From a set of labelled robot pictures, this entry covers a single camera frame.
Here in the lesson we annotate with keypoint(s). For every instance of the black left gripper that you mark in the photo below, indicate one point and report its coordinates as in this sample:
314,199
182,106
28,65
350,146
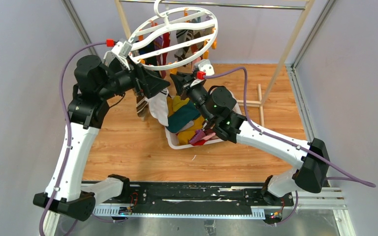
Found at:
146,80

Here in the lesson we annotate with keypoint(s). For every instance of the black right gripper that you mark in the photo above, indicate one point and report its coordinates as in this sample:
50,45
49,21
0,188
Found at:
180,82

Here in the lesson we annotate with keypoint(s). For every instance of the white round clip hanger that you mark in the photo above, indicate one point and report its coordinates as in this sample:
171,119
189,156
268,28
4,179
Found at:
174,37

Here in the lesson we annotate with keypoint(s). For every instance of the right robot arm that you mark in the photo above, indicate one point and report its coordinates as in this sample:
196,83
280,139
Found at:
308,159

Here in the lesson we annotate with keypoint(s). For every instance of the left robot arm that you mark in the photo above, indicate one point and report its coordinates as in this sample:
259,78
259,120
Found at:
96,83

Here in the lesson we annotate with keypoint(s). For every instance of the teal sock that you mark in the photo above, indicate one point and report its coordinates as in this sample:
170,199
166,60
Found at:
182,117

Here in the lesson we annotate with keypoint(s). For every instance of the yellow sock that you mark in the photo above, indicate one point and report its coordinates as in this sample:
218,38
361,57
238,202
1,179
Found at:
185,136

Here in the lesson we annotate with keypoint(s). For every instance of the white sock laundry basket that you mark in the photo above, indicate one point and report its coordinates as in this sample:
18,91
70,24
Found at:
202,137

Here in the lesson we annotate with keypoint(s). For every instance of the metal hanging rod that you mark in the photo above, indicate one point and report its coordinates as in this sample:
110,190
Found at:
234,5

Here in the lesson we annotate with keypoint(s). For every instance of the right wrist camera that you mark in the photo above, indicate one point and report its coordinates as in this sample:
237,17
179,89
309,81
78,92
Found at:
201,69

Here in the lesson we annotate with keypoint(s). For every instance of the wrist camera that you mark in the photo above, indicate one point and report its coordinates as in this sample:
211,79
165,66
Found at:
119,50
201,69

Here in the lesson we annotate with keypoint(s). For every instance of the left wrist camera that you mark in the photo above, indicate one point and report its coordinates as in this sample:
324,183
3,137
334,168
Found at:
119,50

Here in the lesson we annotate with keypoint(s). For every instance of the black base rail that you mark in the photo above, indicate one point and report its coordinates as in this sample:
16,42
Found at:
208,200

